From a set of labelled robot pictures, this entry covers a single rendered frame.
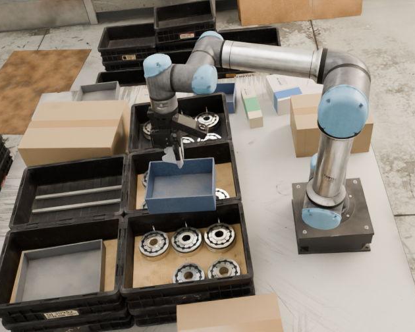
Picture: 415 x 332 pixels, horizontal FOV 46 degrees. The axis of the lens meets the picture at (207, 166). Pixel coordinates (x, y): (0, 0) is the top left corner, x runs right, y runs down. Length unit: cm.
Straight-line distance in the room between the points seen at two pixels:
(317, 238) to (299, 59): 65
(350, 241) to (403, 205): 118
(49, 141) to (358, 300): 132
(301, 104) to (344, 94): 90
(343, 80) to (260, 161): 91
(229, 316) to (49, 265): 65
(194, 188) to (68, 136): 76
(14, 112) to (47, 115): 175
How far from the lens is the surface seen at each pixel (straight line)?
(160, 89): 133
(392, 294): 173
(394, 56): 398
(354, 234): 171
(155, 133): 141
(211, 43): 138
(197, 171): 153
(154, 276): 162
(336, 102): 119
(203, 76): 127
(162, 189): 151
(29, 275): 176
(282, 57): 134
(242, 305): 149
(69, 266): 172
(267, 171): 202
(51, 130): 215
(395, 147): 320
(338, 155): 133
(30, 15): 497
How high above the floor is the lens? 217
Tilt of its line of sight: 45 degrees down
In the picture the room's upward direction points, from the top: 9 degrees counter-clockwise
